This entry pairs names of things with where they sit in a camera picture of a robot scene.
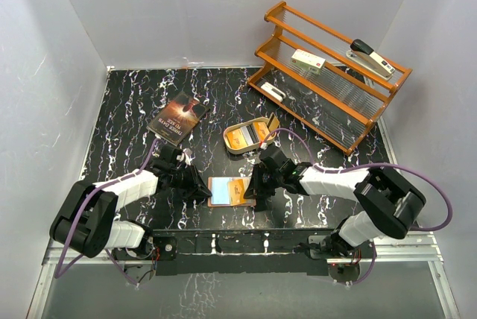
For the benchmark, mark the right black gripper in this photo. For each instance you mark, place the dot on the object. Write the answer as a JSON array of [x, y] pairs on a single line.
[[255, 187]]

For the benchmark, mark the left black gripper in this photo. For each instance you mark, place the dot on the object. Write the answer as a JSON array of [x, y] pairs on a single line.
[[196, 185]]

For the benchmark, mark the pink leather card holder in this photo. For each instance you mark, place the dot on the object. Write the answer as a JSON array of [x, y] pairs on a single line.
[[220, 196]]

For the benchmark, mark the beige oval card tray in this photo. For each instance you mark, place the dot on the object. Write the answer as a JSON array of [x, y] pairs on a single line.
[[260, 123]]

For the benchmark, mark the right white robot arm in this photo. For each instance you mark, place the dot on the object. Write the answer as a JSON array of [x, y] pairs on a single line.
[[390, 204]]

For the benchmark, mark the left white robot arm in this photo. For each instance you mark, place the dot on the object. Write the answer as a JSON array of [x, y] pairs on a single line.
[[86, 221]]

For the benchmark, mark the orange card in tray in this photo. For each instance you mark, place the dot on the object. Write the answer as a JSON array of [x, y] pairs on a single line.
[[236, 139]]

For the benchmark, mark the dark paperback book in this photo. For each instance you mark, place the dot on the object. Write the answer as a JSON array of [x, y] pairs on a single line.
[[177, 119]]

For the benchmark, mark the small white black device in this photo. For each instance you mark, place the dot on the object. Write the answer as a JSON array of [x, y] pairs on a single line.
[[273, 91]]

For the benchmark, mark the orange wooden shelf rack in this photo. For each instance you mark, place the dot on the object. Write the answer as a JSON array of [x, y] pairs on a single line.
[[345, 101]]

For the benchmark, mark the white staples box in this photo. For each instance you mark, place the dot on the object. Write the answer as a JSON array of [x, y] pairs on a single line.
[[307, 61]]

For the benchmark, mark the black beige stapler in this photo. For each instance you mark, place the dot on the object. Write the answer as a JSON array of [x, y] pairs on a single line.
[[364, 55]]

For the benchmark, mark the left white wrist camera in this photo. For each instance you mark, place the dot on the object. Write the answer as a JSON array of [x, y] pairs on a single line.
[[185, 156]]

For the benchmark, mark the black front mounting rail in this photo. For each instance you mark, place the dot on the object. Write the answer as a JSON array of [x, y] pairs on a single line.
[[170, 253]]

